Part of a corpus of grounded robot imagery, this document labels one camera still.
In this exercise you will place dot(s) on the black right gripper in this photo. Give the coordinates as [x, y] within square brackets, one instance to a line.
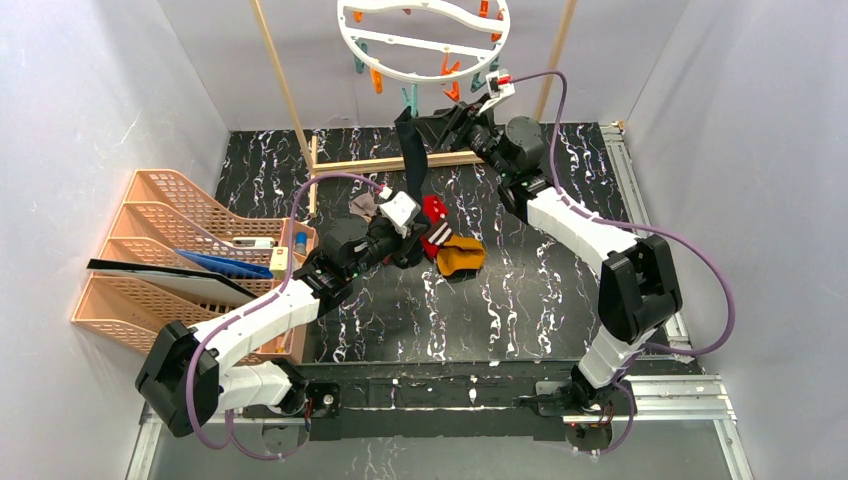
[457, 124]

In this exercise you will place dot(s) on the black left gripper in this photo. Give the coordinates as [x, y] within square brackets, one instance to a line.
[403, 242]

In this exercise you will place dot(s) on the black sock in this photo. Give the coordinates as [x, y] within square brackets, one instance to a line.
[414, 158]

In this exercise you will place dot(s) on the red bear sock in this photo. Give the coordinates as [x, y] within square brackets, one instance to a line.
[434, 215]

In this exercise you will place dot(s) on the mustard yellow sock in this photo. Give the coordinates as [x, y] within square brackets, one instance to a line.
[452, 253]

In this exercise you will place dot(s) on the grey sock brown stripes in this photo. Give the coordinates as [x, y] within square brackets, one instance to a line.
[364, 206]

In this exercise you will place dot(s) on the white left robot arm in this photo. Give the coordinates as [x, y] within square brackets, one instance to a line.
[193, 373]

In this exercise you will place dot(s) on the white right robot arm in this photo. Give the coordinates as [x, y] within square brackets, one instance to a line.
[638, 285]

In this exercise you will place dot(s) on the white round clip hanger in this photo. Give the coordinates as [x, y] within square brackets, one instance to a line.
[459, 60]

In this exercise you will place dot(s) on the teal clothes peg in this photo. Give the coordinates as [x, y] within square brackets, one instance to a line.
[410, 99]

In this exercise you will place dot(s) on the orange clothes peg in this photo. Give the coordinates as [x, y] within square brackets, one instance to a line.
[376, 80]

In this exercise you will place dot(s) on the peach compartment tray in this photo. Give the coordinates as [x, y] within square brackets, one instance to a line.
[295, 242]

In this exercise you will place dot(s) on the black white folder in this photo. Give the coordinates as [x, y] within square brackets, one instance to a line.
[201, 286]

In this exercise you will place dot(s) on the peach mesh file rack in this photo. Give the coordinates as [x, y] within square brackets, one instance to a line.
[165, 256]

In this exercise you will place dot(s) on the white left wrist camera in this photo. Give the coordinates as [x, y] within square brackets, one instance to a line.
[399, 208]

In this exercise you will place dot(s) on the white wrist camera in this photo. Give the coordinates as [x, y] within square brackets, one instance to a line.
[500, 87]
[399, 208]

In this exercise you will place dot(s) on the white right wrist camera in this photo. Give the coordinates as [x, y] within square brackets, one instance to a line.
[500, 87]

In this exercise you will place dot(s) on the wooden hanging rack frame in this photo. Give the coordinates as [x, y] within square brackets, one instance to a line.
[309, 149]

